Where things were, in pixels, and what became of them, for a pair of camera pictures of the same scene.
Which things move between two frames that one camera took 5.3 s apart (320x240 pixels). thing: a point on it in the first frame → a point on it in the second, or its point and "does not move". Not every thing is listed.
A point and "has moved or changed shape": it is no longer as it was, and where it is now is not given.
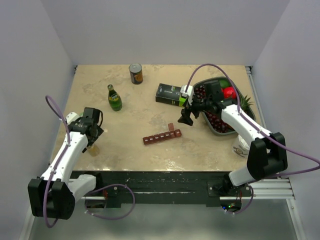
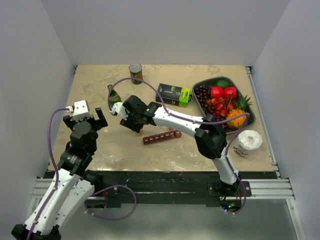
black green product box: x=170 y=94 does not move
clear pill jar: x=94 y=150 has moved or changed shape
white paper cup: x=240 y=147 does not move
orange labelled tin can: x=136 y=73 does not move
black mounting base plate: x=165 y=187 does not move
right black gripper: x=186 y=113 → x=127 y=122
